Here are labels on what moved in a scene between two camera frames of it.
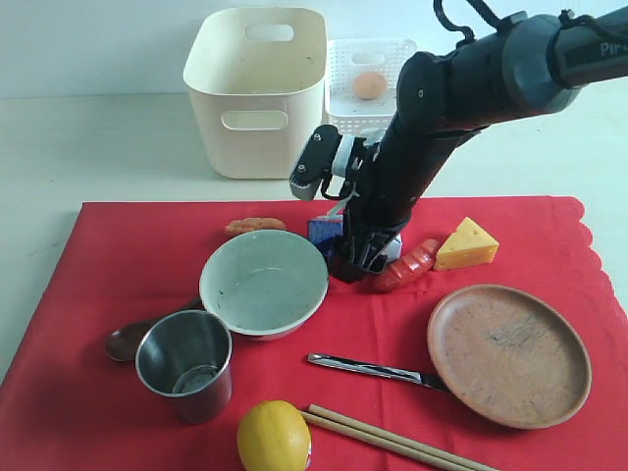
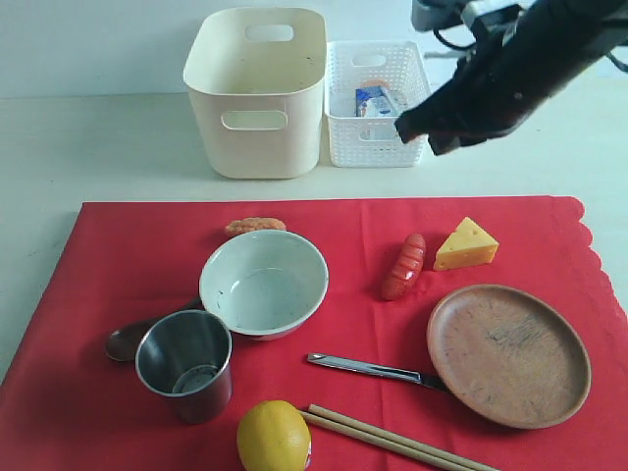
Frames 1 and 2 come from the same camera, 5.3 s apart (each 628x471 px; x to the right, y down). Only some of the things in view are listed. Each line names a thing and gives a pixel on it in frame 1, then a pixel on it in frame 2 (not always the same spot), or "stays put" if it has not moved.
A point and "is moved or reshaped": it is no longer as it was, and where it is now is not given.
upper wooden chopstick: [402, 439] stays put
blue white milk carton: [327, 229] -> [373, 102]
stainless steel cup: [186, 357] stays put
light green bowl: [263, 284] stays put
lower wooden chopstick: [423, 456] stays put
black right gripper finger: [375, 260] -> [423, 120]
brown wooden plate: [506, 358] stays put
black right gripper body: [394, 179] -> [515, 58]
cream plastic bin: [255, 79] stays put
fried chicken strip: [245, 225] stays put
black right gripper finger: [346, 271] -> [444, 141]
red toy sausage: [415, 263] is moved or reshaped
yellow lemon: [274, 436] stays put
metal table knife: [402, 374] stays put
